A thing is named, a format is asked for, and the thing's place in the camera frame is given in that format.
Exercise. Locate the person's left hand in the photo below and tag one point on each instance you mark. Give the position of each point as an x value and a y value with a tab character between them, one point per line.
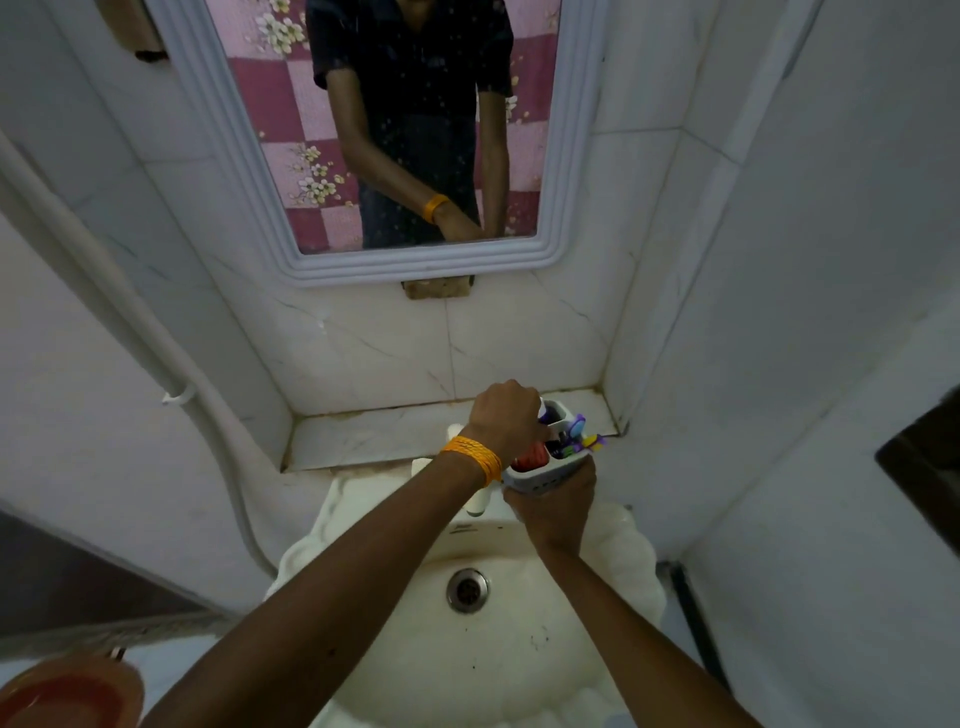
504	418

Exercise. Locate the person's right hand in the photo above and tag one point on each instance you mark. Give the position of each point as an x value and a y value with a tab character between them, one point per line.
556	514

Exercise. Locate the person's right fingers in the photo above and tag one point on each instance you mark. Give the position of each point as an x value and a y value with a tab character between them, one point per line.
586	472

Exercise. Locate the person's left fingers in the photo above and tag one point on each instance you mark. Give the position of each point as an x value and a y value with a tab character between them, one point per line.
534	429

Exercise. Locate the grey plastic toothbrush holder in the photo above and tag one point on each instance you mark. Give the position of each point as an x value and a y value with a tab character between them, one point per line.
534	478

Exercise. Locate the person's left forearm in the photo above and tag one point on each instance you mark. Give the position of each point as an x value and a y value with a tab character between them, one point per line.
330	607

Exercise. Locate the person's right forearm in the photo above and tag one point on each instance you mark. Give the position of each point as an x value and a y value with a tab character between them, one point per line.
630	645

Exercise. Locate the red item in holder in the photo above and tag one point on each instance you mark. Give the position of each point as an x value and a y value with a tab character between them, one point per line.
532	454

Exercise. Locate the yellow and blue toothbrush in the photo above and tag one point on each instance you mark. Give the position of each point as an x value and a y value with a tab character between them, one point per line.
592	442

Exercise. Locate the purple toothbrush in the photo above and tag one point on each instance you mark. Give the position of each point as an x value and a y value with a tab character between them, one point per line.
576	429

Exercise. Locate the orange thread wristband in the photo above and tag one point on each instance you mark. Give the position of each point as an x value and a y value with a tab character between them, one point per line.
474	454

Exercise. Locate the white sink faucet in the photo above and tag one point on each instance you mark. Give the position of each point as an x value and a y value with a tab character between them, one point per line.
478	504

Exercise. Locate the metal sink drain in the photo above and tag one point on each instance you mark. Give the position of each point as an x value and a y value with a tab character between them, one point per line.
468	590

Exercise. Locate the brown wooden block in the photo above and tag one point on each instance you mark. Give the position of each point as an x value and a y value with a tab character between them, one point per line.
436	288

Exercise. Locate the white ceramic wash basin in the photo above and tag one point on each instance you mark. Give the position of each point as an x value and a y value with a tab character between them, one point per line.
465	660

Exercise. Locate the dark brown object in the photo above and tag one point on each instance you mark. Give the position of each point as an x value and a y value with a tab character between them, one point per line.
926	465

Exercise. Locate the white pipe clip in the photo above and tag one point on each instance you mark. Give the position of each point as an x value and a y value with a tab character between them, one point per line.
180	397

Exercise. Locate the orange plastic bucket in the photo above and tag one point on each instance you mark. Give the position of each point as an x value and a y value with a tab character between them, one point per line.
67	697

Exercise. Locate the white-framed wall mirror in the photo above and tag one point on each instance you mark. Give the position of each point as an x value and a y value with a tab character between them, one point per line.
225	150

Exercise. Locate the white wall pipe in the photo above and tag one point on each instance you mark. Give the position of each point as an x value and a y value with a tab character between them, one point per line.
112	289

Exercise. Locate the brown wall-mounted object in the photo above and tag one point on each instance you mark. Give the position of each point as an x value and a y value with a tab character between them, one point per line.
135	26

